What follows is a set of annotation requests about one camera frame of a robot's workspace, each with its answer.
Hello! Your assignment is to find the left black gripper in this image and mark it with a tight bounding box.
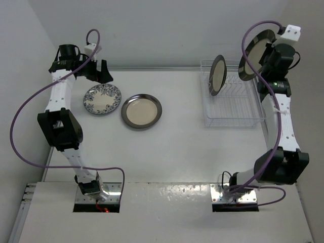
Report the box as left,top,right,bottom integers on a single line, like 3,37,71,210
76,54,112,84

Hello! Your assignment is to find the silver rim plate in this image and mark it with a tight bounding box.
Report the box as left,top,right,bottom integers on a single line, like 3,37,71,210
209,55,227,96
121,94,163,129

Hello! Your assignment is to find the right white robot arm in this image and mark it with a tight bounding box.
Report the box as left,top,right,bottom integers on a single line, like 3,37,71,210
228,44,309,193

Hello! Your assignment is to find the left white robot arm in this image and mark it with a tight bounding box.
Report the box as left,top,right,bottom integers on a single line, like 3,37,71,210
37,44,109,202

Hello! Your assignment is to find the blue floral plate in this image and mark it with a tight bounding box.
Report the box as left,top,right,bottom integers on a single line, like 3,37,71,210
83,84,122,115

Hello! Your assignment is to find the silver rim plate on table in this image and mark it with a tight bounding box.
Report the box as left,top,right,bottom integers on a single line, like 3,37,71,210
121,94,163,129

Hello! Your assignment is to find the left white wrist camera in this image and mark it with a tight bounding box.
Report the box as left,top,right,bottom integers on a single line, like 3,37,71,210
84,43,102,56

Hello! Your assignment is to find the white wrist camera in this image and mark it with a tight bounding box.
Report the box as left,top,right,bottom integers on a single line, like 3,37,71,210
84,43,102,56
277,25,301,46

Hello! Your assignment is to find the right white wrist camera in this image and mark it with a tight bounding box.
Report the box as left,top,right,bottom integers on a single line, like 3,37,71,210
277,25,301,46

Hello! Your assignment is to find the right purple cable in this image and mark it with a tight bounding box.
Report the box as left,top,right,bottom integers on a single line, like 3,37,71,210
224,20,287,207

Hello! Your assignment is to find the purple cable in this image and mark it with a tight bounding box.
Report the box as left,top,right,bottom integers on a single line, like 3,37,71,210
9,28,126,200
224,20,287,207

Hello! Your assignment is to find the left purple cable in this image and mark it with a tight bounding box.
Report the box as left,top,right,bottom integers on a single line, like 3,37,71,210
9,28,126,200

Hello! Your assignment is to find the white wire dish rack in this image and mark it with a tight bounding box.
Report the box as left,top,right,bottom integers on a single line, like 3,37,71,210
199,59,265,129

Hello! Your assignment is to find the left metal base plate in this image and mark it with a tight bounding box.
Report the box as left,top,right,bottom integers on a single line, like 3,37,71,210
74,182,122,204

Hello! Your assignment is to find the metal base plate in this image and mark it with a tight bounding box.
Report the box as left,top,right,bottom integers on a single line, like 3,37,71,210
210,183,257,205
74,182,122,204

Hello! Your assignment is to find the right black base cable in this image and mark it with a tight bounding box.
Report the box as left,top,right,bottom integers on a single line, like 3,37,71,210
221,172,232,197

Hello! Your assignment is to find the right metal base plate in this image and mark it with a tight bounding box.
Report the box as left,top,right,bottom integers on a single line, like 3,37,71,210
210,183,257,205

